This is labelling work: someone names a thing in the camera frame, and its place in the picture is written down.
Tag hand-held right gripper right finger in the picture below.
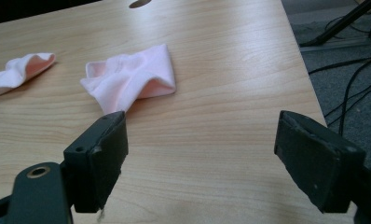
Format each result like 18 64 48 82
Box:
273 109 367 215

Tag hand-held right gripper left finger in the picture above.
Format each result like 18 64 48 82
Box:
62 110 130 214

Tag pink ankle sock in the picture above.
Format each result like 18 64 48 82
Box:
0 51 57 98
79 43 177 116

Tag black floor cable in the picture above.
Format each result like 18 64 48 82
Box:
337 55 371 136
308 53 371 76
324 77 371 119

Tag metal floor rail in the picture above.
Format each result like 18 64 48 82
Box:
299 40 371 54

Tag black cables on floor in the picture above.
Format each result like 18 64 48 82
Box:
299 0 371 48

